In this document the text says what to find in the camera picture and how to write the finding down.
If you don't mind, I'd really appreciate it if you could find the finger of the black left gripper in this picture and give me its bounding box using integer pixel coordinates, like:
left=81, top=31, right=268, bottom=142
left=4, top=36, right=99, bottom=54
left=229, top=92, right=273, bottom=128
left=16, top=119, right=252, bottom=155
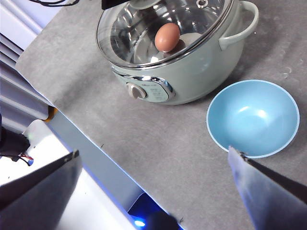
left=101, top=0, right=131, bottom=10

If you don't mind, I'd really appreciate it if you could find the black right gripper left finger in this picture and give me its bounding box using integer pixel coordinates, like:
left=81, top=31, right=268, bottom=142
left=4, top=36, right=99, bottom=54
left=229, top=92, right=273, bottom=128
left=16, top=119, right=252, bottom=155
left=0, top=149, right=83, bottom=230

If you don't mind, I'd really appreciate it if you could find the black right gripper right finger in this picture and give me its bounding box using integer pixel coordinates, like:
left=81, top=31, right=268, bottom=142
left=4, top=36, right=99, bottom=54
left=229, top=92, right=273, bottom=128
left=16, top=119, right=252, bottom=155
left=227, top=146, right=307, bottom=230

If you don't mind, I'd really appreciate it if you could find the glass lid with green knob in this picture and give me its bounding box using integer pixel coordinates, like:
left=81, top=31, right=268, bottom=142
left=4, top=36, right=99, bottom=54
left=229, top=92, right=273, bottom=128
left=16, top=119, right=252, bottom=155
left=95, top=0, right=235, bottom=70

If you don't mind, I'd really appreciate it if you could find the brown egg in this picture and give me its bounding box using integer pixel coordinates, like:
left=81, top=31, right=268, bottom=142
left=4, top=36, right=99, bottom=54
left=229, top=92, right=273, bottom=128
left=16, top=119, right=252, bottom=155
left=154, top=23, right=180, bottom=53

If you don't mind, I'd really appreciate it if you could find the pale green electric steamer pot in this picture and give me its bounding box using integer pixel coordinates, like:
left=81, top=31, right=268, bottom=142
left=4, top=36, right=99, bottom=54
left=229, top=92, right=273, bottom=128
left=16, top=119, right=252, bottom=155
left=95, top=0, right=260, bottom=105

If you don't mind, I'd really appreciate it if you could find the blue ribbed bowl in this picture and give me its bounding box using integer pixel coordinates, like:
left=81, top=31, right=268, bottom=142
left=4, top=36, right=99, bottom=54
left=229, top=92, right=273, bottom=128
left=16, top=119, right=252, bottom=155
left=206, top=79, right=300, bottom=159

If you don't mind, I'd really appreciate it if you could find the black box with blue light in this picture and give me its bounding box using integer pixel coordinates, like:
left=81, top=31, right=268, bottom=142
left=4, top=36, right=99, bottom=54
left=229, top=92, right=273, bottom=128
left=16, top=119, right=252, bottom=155
left=127, top=193, right=184, bottom=230

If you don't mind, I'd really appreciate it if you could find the black device with red wires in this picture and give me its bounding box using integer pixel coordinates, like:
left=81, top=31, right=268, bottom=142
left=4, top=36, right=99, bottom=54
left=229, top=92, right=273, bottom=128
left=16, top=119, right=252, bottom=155
left=0, top=114, right=33, bottom=167

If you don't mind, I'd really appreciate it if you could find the white aluminium frame rail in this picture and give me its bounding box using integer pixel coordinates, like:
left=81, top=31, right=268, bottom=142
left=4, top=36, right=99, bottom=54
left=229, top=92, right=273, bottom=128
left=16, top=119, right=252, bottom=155
left=0, top=0, right=57, bottom=120

